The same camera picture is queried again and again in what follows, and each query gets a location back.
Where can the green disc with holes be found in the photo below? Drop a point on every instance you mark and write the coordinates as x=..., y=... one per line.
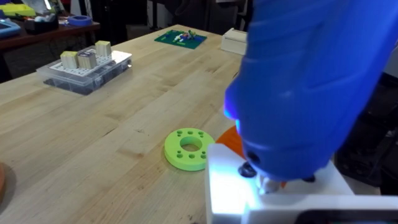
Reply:
x=174, y=157

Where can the yellow-green flat case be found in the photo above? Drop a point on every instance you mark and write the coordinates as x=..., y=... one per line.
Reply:
x=17, y=10

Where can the white orange left gripper finger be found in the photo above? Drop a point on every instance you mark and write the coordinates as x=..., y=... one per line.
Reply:
x=227, y=186

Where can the small white box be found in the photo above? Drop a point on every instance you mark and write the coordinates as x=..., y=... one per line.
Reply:
x=233, y=43

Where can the blue tape roll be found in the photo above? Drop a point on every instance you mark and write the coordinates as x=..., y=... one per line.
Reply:
x=79, y=21

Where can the brown wooden side table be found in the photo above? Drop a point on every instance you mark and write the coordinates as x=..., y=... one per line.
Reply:
x=77, y=30

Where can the blue electric screwdriver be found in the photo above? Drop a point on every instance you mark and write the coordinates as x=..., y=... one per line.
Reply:
x=304, y=93

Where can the light blue flat device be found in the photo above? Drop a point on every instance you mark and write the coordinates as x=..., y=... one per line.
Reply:
x=7, y=28

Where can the black box with small items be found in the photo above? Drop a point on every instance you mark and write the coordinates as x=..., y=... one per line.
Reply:
x=40, y=26

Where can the clear box with wooden blocks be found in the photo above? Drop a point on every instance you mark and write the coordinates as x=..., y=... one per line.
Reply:
x=84, y=73

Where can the green board with toy blocks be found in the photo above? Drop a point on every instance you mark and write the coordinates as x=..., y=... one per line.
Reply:
x=182, y=40

